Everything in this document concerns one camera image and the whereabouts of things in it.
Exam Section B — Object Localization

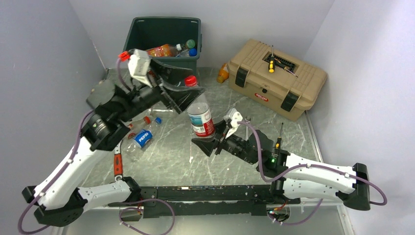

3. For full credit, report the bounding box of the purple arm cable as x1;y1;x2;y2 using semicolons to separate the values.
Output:
17;56;134;235
238;120;388;207

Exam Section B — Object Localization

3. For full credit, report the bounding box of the dark green trash bin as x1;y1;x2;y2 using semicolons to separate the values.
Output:
123;17;202;72

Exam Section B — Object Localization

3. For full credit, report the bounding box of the clear bottle near bin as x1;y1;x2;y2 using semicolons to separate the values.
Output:
147;105;178;118

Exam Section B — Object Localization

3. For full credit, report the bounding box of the red handled adjustable wrench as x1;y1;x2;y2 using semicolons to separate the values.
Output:
113;142;123;181

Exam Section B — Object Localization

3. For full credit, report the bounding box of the yellow handled screwdriver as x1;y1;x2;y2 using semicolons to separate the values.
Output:
268;45;275;73

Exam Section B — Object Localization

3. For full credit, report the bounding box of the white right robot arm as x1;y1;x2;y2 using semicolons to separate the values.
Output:
192;121;370;211

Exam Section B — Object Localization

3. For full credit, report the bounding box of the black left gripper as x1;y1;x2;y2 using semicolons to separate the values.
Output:
117;56;206;122

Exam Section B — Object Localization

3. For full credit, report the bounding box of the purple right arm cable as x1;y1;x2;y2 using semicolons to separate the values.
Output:
238;120;388;207

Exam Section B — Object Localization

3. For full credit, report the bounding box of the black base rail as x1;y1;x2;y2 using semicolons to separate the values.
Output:
107;184;302;218

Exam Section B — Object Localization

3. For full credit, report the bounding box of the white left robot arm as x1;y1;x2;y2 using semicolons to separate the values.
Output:
22;58;204;228

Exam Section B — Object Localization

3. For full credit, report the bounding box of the pepsi bottle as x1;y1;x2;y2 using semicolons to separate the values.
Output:
123;117;163;153

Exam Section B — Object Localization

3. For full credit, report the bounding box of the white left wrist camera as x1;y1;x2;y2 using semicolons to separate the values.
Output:
118;49;153;88

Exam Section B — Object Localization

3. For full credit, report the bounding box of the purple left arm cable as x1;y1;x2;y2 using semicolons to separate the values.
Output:
17;56;134;235

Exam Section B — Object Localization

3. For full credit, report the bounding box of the tan plastic toolbox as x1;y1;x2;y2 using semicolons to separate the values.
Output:
228;39;328;121

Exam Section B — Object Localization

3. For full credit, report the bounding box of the small red cap bottle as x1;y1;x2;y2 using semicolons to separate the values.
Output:
127;116;151;132

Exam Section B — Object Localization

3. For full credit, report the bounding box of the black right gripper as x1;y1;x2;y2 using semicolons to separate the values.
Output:
192;120;257;165

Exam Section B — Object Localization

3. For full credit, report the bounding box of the clear bottle red cap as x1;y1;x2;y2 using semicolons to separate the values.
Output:
187;94;215;139

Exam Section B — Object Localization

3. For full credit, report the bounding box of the blue label bottle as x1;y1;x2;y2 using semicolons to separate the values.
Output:
178;48;198;57

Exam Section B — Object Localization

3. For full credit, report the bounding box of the yellow black screwdriver on table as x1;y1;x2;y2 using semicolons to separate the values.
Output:
275;122;284;149

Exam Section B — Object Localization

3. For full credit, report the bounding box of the orange bottle behind toolbox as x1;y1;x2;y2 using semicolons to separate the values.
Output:
216;63;229;83

